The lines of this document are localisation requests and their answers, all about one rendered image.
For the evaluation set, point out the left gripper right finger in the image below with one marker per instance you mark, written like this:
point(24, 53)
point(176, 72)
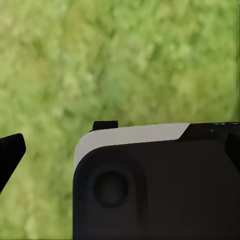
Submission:
point(232, 149)

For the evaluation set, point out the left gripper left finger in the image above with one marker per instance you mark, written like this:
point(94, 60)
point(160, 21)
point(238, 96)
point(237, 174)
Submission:
point(12, 149)

